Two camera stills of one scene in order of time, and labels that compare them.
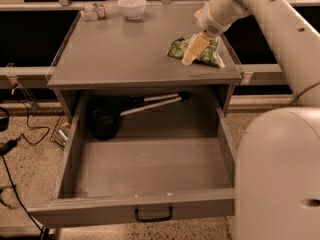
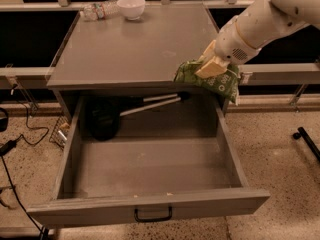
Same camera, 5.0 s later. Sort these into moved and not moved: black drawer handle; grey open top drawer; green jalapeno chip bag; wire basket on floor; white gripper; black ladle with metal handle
Moved: white gripper; green jalapeno chip bag
Not moved: black drawer handle; grey open top drawer; black ladle with metal handle; wire basket on floor
